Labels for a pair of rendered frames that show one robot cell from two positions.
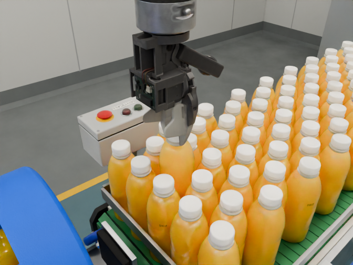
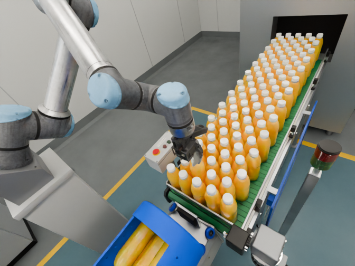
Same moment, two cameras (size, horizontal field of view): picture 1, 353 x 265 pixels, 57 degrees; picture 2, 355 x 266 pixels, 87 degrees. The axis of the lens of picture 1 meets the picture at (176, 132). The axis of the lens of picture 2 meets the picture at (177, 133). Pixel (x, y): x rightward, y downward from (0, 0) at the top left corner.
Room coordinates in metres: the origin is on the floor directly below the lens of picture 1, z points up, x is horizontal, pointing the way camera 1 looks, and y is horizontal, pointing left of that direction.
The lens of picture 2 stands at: (0.02, 0.04, 1.82)
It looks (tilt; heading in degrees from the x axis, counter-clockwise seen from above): 44 degrees down; 0
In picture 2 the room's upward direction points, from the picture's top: 18 degrees counter-clockwise
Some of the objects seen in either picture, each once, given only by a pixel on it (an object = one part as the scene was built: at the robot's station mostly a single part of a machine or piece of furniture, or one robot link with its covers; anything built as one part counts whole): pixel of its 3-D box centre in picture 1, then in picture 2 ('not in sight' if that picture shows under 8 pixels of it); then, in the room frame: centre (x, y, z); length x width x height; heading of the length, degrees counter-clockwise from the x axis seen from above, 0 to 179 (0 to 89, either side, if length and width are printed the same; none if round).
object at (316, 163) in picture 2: not in sight; (322, 159); (0.32, -0.42, 1.18); 0.06 x 0.06 x 0.05
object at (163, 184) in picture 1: (163, 184); (196, 181); (0.44, 0.02, 1.09); 0.04 x 0.04 x 0.02
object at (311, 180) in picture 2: not in sight; (288, 222); (0.32, -0.42, 0.55); 0.04 x 0.04 x 1.10; 40
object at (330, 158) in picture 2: not in sight; (326, 151); (0.32, -0.42, 1.23); 0.06 x 0.06 x 0.04
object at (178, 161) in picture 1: (176, 173); (198, 171); (0.51, 0.00, 1.06); 0.07 x 0.07 x 0.19
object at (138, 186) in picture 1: (143, 201); (187, 185); (0.50, 0.07, 0.99); 0.07 x 0.07 x 0.19
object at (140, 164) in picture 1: (141, 165); (183, 174); (0.50, 0.07, 1.09); 0.04 x 0.04 x 0.02
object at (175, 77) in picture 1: (163, 67); (185, 142); (0.49, 0.02, 1.30); 0.09 x 0.08 x 0.12; 130
